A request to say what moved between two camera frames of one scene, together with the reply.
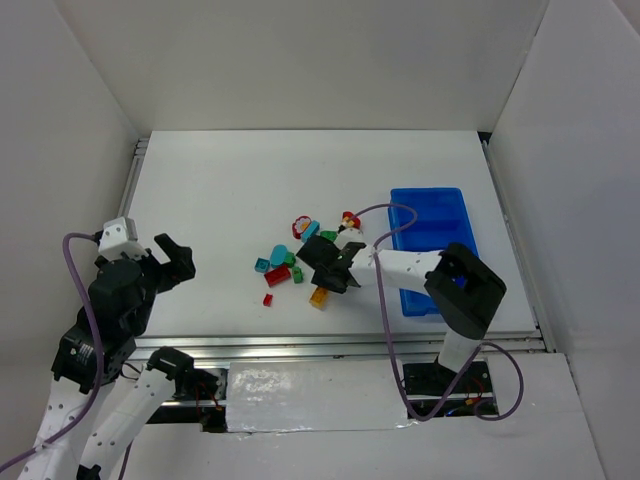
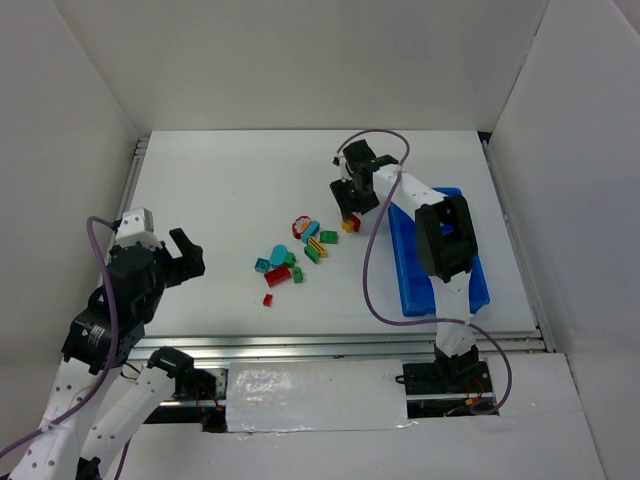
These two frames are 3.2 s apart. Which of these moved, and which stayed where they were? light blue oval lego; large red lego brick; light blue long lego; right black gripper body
Moved: right black gripper body
Stayed: large red lego brick; light blue long lego; light blue oval lego
